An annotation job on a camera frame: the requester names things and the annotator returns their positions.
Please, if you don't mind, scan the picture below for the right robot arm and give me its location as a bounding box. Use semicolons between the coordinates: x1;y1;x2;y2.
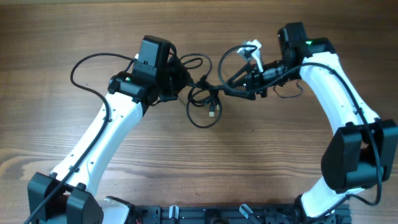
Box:
222;22;397;223

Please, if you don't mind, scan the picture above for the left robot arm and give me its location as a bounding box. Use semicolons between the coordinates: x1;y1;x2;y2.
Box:
26;35;191;223

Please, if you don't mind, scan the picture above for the black cable bundle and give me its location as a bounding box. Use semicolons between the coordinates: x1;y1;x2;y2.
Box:
167;43;228;129

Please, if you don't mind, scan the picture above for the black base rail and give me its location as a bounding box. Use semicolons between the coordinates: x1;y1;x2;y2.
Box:
128;204;310;224

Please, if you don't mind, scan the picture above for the camera black cable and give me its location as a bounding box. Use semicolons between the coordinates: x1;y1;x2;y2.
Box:
23;52;137;224
217;44;384;224

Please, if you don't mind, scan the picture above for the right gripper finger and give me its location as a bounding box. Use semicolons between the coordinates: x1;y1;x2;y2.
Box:
224;83;252;99
227;63;252;86

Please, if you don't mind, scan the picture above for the left camera black cable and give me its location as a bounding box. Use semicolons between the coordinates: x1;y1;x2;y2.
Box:
23;52;137;224

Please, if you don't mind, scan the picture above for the right camera black cable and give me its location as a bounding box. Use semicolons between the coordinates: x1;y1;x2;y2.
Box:
217;44;384;224

